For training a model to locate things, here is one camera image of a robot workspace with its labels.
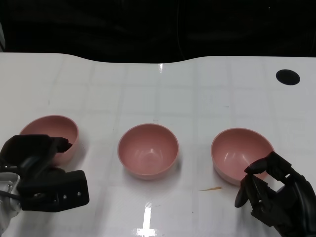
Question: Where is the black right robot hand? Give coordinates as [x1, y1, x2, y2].
[234, 151, 316, 237]

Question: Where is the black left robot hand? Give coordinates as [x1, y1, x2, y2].
[0, 134, 74, 183]

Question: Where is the pink plastic bowl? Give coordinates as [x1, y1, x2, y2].
[117, 123, 179, 180]
[19, 115, 79, 166]
[210, 127, 275, 186]

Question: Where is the black round table grommet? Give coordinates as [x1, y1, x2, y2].
[276, 69, 301, 86]

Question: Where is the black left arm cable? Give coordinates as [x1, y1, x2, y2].
[0, 189, 20, 199]

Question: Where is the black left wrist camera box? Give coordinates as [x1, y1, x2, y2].
[18, 170, 90, 212]

